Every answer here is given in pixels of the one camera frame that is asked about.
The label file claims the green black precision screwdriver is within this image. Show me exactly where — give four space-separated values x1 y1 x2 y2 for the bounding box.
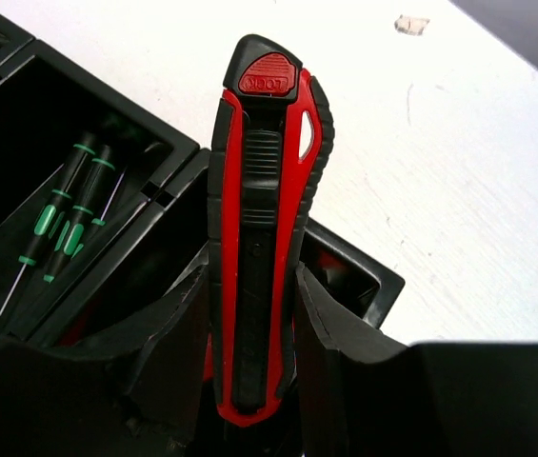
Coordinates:
0 130 97 323
43 143 119 284
55 143 169 259

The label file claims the black three-compartment tray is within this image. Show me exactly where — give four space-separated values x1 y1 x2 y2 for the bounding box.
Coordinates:
0 0 406 348

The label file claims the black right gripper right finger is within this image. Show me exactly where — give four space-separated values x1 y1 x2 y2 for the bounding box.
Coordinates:
294 267 538 456

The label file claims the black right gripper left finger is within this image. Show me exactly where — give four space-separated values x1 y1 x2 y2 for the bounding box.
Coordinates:
0 267 209 456

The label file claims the red black utility knife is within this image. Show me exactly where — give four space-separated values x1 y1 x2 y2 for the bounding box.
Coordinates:
57 300 107 347

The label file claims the small white scrap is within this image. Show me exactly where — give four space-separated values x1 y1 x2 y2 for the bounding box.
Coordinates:
394 14 430 36

